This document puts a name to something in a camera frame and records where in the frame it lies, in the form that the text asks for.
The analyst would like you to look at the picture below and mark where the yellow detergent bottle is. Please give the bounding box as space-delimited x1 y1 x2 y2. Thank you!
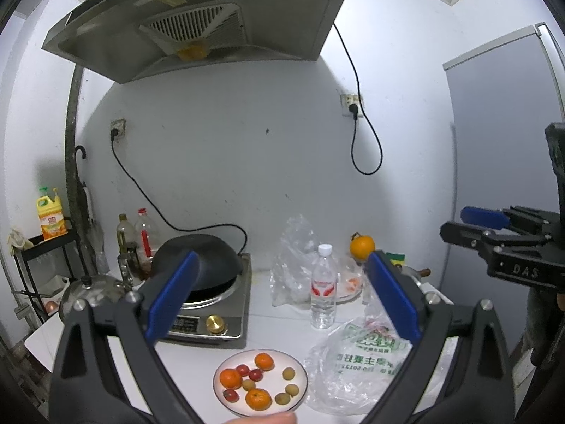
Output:
36 187 69 241

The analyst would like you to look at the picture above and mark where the grey refrigerator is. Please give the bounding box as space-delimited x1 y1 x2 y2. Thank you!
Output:
442 23 565 354

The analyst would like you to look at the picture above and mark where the crumpled clear plastic bag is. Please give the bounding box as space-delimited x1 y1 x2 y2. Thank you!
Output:
362 291 398 332

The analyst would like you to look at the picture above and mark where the green printed plastic bag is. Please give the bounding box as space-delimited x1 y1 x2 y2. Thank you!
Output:
304 316 446 416

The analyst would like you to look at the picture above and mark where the steel utensil holder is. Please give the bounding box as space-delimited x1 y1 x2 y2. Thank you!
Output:
117 254 142 281

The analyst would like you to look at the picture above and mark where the black cooker cable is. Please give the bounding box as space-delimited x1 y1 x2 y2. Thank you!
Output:
110 130 249 254

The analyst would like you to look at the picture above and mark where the black metal rack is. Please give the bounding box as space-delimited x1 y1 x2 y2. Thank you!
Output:
11 230 82 323

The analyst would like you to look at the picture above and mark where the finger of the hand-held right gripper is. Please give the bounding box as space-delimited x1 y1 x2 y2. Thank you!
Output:
461 205 563 239
440 222 548 270

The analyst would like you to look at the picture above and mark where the grey vertical pipe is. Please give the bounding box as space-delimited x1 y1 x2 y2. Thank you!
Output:
64 65 87 275

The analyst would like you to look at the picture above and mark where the red cap bottle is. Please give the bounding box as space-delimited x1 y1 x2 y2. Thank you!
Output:
135 208 160 259

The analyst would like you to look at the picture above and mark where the pale cloth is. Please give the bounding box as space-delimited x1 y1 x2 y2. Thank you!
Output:
6 228 34 254

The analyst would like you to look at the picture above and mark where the white wall socket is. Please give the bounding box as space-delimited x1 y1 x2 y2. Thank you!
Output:
340 94 363 118

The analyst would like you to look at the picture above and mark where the black wok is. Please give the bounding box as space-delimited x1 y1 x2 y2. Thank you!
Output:
152 234 244 294

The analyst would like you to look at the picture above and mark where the steel pot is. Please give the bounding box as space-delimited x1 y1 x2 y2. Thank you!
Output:
395 264 453 307

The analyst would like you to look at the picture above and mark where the black umbrella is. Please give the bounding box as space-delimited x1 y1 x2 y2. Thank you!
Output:
74 145 95 275

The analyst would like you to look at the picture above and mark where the person's left hand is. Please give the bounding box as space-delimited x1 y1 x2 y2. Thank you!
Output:
225 412 297 424

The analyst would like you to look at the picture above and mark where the white dish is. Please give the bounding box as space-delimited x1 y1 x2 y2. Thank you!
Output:
335 269 365 305

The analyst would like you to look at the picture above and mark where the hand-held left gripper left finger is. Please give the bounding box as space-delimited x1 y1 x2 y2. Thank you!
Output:
46 249 200 424

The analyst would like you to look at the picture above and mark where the orange with green leaf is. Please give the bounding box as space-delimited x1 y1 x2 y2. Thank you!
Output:
350 232 376 260

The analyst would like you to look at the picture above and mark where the cooking oil bottle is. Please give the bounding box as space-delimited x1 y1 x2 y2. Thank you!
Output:
116 214 137 259

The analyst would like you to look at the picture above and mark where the black range hood cable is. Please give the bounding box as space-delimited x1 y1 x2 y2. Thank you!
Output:
333 22 382 176

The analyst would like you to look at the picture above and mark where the white plate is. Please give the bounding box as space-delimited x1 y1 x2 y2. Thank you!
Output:
213 349 309 418

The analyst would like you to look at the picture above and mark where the clear water bottle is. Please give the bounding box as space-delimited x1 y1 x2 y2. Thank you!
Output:
310 244 337 330

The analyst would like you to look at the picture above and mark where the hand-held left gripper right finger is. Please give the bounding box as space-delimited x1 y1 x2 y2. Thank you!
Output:
364 251 515 424

